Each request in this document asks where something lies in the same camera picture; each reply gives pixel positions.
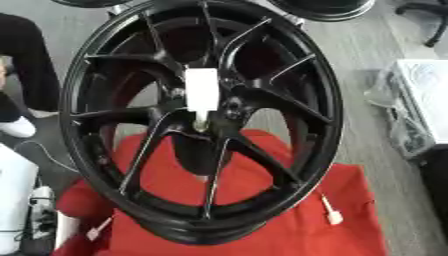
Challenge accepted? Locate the black spoked wheel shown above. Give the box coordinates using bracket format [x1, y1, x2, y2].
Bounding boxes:
[57, 0, 347, 247]

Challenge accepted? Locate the black round wheel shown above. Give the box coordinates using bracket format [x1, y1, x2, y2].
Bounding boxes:
[266, 0, 377, 23]
[50, 0, 135, 9]

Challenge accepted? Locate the clear plastic bag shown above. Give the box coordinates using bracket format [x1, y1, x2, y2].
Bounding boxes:
[364, 68, 438, 162]

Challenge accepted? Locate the white power strip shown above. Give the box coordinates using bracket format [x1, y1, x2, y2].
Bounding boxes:
[28, 186, 58, 240]

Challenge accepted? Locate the person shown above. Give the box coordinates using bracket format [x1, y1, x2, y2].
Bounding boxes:
[0, 12, 63, 139]

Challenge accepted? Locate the white box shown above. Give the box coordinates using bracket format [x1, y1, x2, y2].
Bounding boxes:
[393, 58, 448, 146]

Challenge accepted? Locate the black office chair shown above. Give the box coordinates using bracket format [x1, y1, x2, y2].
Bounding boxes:
[393, 0, 448, 48]

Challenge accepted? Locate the grey cable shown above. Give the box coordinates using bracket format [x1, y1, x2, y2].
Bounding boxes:
[12, 139, 81, 174]

